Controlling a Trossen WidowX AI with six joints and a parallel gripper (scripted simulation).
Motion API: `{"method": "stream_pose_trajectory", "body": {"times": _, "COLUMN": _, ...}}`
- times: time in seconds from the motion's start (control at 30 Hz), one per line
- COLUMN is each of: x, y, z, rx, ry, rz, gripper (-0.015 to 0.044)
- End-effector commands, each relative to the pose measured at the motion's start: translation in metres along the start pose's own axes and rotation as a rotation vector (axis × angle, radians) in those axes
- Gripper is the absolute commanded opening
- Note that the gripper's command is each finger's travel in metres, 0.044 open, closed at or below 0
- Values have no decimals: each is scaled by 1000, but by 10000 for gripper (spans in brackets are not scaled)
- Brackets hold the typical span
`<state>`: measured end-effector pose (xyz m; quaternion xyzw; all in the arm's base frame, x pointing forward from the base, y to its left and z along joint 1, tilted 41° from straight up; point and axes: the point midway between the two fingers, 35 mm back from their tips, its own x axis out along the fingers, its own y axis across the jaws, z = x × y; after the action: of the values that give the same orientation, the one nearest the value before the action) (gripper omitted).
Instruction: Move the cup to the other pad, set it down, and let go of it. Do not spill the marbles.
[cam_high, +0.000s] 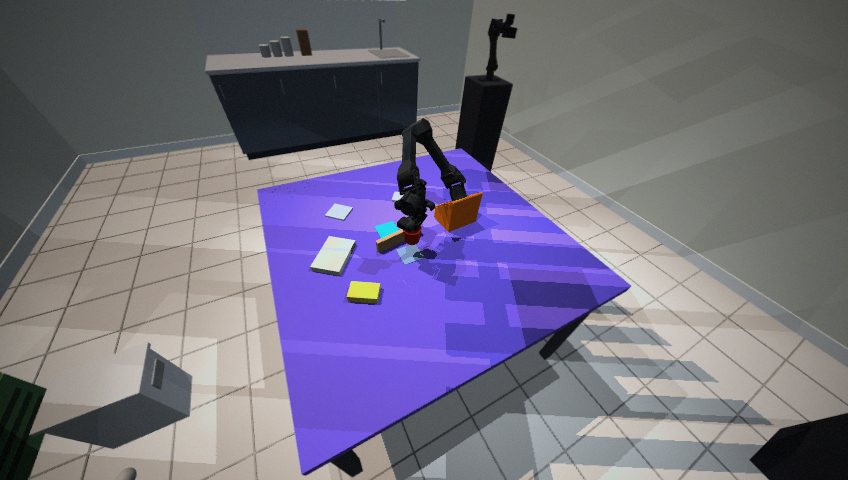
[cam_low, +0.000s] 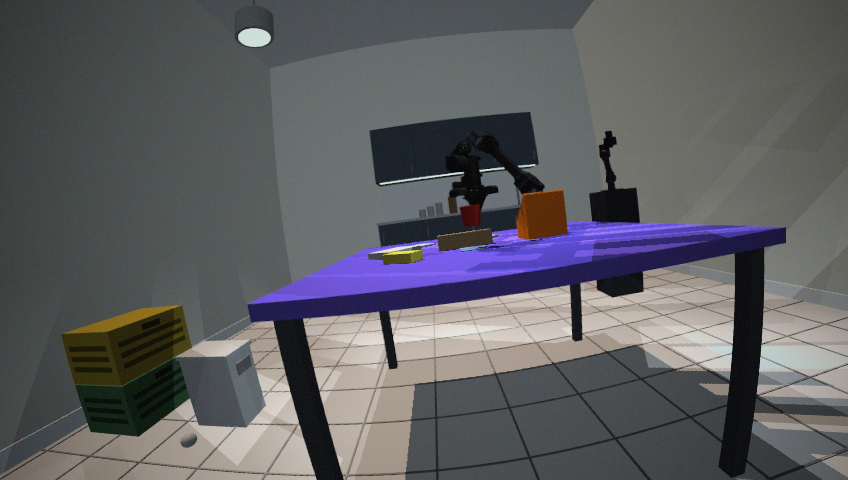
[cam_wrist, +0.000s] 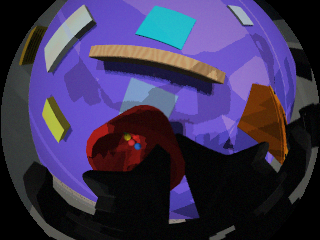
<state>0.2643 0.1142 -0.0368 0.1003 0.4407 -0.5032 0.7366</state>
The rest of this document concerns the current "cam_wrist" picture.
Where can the tan wooden flat bar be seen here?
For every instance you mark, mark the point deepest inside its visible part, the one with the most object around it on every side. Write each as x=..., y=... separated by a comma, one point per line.
x=158, y=58

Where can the yellow rectangular block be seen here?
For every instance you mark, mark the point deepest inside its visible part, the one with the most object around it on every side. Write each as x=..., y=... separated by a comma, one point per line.
x=56, y=121

